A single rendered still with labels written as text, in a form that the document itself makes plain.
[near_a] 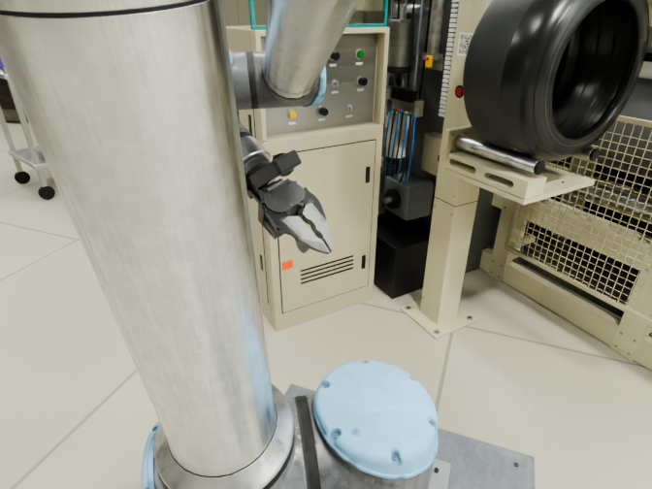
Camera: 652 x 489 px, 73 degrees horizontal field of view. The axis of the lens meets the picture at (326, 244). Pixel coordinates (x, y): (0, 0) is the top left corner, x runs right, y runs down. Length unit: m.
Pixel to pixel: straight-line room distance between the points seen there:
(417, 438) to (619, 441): 1.48
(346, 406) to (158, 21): 0.44
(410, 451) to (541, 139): 1.12
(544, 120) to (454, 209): 0.59
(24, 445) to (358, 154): 1.63
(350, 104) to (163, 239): 1.64
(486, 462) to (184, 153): 0.82
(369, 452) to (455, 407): 1.34
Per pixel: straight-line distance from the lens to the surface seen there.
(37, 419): 2.03
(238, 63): 0.75
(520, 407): 1.92
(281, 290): 1.97
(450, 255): 1.98
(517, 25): 1.42
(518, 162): 1.53
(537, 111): 1.40
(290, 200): 0.74
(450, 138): 1.69
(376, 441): 0.52
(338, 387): 0.56
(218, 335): 0.33
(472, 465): 0.93
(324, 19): 0.43
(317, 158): 1.79
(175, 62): 0.23
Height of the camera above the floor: 1.33
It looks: 28 degrees down
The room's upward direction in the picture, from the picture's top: straight up
